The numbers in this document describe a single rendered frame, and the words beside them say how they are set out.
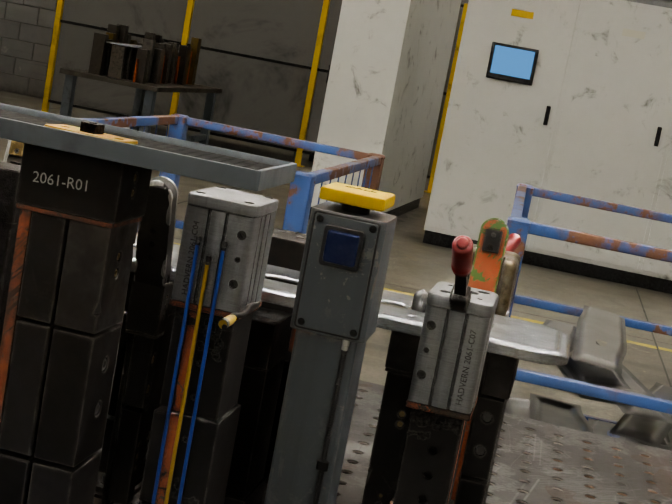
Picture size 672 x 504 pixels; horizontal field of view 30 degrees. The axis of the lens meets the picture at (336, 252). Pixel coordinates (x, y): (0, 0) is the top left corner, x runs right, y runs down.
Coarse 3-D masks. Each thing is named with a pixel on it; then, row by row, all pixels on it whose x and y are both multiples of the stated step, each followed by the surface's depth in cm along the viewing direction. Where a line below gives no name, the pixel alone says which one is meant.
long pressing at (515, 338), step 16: (176, 256) 153; (272, 272) 154; (288, 272) 156; (272, 288) 142; (288, 288) 146; (288, 304) 141; (400, 304) 150; (384, 320) 139; (400, 320) 139; (416, 320) 140; (496, 320) 150; (512, 320) 152; (496, 336) 141; (512, 336) 142; (528, 336) 144; (544, 336) 146; (560, 336) 149; (496, 352) 137; (512, 352) 137; (528, 352) 137; (544, 352) 137; (560, 352) 140
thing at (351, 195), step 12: (324, 192) 111; (336, 192) 111; (348, 192) 111; (360, 192) 112; (372, 192) 114; (384, 192) 116; (348, 204) 111; (360, 204) 111; (372, 204) 111; (384, 204) 110
